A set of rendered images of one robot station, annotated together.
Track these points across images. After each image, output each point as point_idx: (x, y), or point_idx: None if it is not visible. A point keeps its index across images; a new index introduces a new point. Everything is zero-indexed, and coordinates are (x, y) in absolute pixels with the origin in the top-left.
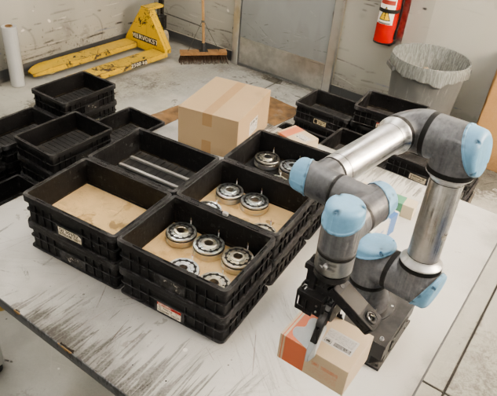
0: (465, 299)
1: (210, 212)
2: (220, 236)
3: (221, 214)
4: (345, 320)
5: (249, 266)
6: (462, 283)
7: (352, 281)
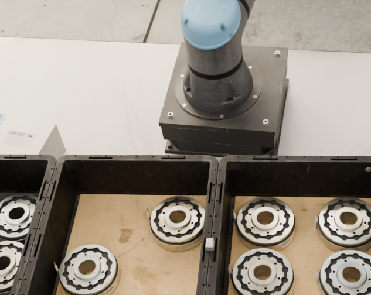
0: (109, 41)
1: (217, 271)
2: (223, 276)
3: (211, 254)
4: (271, 91)
5: (316, 157)
6: (78, 48)
7: (237, 67)
